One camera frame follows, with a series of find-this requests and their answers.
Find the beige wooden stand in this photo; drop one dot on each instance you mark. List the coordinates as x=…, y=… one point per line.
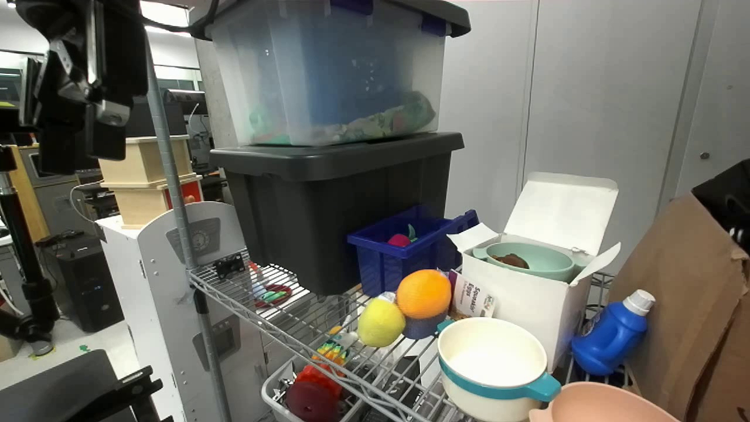
x=139, y=179

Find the black plastic storage tote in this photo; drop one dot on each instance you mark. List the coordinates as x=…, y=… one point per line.
x=298, y=204

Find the white bowl teal handle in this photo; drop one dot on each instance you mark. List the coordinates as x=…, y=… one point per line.
x=493, y=372

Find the blue detergent bottle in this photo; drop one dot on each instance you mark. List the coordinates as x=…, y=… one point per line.
x=616, y=336

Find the red toy on lower shelf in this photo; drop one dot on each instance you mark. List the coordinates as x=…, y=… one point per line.
x=316, y=397

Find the clear plastic storage bin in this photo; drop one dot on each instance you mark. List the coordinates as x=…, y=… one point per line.
x=325, y=71

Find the white grey machine cabinet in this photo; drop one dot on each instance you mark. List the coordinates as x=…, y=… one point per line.
x=155, y=296

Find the brown cardboard box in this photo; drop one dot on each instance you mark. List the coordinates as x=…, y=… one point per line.
x=694, y=359

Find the wire shelf rack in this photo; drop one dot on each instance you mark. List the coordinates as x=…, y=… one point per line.
x=367, y=368

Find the green bowl in box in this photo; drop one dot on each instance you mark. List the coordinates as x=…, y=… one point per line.
x=529, y=259

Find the pink plastic bowl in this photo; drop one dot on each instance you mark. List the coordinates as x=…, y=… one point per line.
x=597, y=401

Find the blue plastic crate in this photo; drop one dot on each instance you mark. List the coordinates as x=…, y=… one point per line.
x=404, y=243

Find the pack of plush balls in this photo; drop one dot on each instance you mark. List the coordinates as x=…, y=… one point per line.
x=419, y=298

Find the white cardboard box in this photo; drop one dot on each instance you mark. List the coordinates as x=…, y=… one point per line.
x=554, y=210

